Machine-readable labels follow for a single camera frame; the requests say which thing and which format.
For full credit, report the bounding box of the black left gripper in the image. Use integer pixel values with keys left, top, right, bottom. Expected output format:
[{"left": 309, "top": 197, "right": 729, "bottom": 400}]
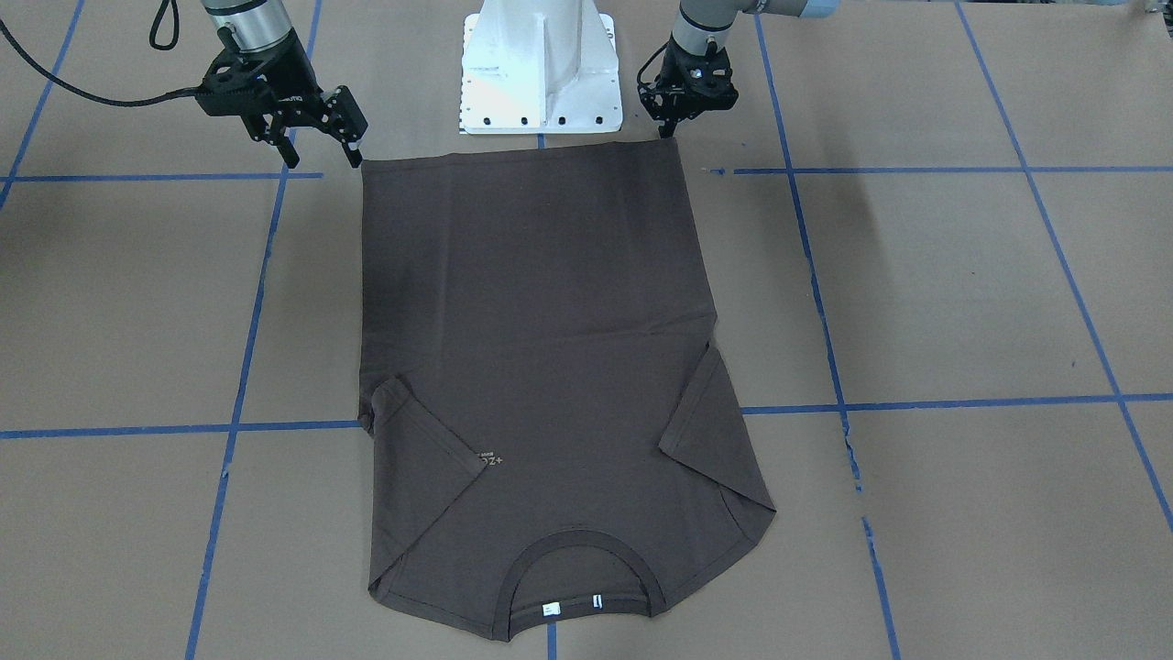
[{"left": 638, "top": 40, "right": 739, "bottom": 140}]

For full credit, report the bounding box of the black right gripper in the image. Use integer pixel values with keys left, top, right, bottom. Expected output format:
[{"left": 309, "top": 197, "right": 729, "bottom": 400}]
[{"left": 196, "top": 33, "right": 368, "bottom": 169}]

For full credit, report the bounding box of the dark brown t-shirt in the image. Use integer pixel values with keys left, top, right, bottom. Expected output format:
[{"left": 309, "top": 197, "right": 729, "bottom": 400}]
[{"left": 357, "top": 140, "right": 777, "bottom": 642}]

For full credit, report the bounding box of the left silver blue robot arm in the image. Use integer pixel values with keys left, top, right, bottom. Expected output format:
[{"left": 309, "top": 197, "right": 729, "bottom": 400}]
[{"left": 636, "top": 1, "right": 839, "bottom": 138}]

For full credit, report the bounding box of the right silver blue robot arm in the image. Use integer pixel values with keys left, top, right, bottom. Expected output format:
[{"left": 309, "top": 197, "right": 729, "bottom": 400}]
[{"left": 194, "top": 1, "right": 367, "bottom": 169}]

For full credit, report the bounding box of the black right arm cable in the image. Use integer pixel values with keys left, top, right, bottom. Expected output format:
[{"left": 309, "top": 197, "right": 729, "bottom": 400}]
[{"left": 0, "top": 0, "right": 204, "bottom": 107}]

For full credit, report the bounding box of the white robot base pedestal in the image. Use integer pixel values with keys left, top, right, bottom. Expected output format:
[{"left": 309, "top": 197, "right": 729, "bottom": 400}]
[{"left": 457, "top": 1, "right": 624, "bottom": 135}]

